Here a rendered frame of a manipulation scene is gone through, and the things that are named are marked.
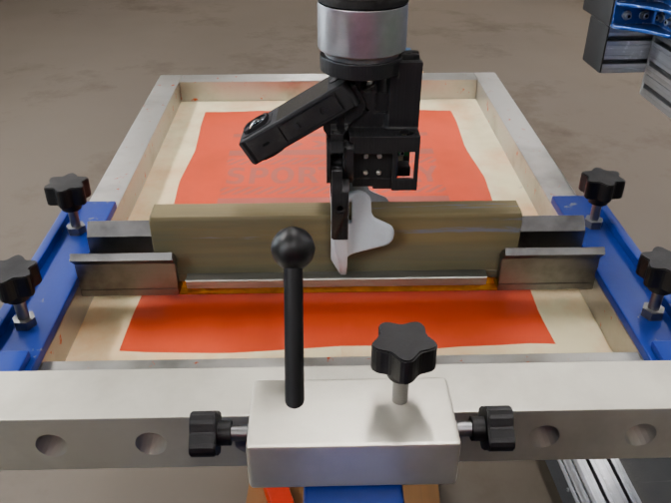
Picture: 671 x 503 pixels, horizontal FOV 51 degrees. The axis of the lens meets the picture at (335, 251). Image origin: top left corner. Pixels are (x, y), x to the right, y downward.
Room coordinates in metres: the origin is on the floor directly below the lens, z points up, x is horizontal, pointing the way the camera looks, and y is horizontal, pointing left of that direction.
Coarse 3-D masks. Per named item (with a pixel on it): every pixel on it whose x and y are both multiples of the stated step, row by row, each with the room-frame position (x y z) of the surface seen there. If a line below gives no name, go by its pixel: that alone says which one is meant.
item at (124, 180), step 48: (192, 96) 1.17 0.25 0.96; (240, 96) 1.17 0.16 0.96; (288, 96) 1.17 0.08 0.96; (432, 96) 1.18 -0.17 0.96; (480, 96) 1.15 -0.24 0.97; (144, 144) 0.91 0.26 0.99; (528, 144) 0.91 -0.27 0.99; (96, 192) 0.77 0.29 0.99; (528, 192) 0.82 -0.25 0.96; (624, 336) 0.50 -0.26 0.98
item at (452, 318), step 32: (448, 128) 1.05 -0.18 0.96; (448, 160) 0.93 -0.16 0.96; (448, 192) 0.83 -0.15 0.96; (480, 192) 0.83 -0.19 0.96; (352, 320) 0.56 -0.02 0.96; (384, 320) 0.56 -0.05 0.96; (416, 320) 0.56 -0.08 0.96; (448, 320) 0.56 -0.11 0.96; (480, 320) 0.56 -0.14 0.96; (512, 320) 0.56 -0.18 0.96
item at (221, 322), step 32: (224, 128) 1.05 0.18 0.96; (320, 128) 1.05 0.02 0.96; (192, 160) 0.93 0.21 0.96; (224, 160) 0.93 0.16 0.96; (192, 192) 0.83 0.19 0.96; (160, 320) 0.56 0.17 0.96; (192, 320) 0.56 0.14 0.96; (224, 320) 0.56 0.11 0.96; (256, 320) 0.56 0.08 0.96; (320, 320) 0.56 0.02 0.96; (192, 352) 0.51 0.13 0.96; (224, 352) 0.51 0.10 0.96
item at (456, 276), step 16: (224, 272) 0.58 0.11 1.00; (240, 272) 0.58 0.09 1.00; (256, 272) 0.58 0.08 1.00; (272, 272) 0.58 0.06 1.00; (304, 272) 0.58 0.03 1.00; (320, 272) 0.58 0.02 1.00; (336, 272) 0.58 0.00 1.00; (352, 272) 0.58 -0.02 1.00; (368, 272) 0.58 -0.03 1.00; (384, 272) 0.58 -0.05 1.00; (400, 272) 0.58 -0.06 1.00; (416, 272) 0.58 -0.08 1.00; (432, 272) 0.58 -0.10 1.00; (448, 272) 0.58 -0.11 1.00; (464, 272) 0.58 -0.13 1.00; (480, 272) 0.58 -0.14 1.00
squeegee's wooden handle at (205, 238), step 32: (160, 224) 0.58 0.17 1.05; (192, 224) 0.58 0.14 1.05; (224, 224) 0.58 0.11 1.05; (256, 224) 0.58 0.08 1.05; (288, 224) 0.59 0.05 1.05; (320, 224) 0.59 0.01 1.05; (416, 224) 0.59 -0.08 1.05; (448, 224) 0.59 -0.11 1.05; (480, 224) 0.59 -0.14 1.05; (512, 224) 0.59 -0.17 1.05; (192, 256) 0.58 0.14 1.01; (224, 256) 0.58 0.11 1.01; (256, 256) 0.58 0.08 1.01; (320, 256) 0.59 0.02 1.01; (352, 256) 0.59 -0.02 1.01; (384, 256) 0.59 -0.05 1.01; (416, 256) 0.59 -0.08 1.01; (448, 256) 0.59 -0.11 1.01; (480, 256) 0.59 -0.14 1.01
